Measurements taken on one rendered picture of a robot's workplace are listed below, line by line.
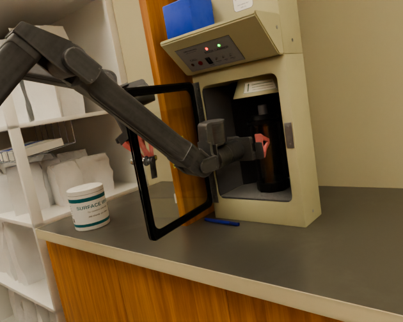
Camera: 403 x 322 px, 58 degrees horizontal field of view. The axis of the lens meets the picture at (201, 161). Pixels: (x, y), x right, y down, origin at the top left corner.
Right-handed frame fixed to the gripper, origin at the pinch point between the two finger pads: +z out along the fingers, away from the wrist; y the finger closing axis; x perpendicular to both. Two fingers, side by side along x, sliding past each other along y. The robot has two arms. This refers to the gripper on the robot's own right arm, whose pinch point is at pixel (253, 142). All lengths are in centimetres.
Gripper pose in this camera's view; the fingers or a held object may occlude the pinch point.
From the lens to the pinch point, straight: 108.4
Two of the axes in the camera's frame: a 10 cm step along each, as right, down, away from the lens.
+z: 6.3, -2.7, 7.2
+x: 1.9, 9.6, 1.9
